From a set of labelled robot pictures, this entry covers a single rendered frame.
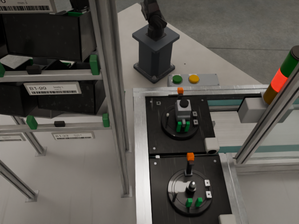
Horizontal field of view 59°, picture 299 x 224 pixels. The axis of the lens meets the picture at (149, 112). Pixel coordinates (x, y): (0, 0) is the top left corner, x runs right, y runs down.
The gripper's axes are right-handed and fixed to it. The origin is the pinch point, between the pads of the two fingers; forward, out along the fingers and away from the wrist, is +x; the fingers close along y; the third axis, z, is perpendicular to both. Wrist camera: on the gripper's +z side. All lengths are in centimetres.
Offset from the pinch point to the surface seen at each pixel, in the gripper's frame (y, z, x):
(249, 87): 50, 7, 44
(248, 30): 174, -145, 66
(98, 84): -8.4, 37.3, 10.4
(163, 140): 6.3, 14.9, 43.2
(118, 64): -1.4, 30.3, 9.6
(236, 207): 15, 38, 62
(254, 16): 196, -159, 58
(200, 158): 14, 24, 51
